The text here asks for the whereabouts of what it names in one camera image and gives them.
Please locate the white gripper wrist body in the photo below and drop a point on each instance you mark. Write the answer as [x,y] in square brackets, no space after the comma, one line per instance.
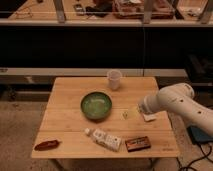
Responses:
[143,106]

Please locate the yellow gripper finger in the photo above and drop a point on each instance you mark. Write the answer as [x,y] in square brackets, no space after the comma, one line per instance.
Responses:
[130,113]

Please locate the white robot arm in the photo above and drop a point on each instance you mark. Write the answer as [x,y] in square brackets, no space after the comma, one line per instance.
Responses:
[177,99]

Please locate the green ceramic bowl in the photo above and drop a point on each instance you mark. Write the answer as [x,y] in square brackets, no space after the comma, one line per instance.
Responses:
[96,105]

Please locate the white sponge block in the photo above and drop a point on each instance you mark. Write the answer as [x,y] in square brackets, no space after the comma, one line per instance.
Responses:
[149,118]

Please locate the brown rectangular box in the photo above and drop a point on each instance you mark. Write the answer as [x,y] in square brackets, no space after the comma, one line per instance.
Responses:
[137,144]

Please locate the white tube with cap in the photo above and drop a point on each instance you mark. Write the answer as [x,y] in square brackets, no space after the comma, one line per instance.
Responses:
[104,139]

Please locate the wooden table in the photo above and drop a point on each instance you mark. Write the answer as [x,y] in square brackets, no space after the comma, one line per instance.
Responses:
[123,134]

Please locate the blue floor box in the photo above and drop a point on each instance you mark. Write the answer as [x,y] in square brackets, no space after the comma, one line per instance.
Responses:
[198,136]

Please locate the tray with items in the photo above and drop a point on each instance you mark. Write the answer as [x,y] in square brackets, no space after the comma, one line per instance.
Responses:
[135,9]

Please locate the dark cloth on shelf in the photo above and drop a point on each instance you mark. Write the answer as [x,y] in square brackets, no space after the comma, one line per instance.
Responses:
[100,10]

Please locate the phone on shelf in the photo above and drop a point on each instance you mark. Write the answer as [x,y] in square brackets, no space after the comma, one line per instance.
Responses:
[79,9]

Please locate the eyeglasses on shelf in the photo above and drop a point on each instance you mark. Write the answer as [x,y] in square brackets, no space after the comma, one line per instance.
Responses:
[23,14]

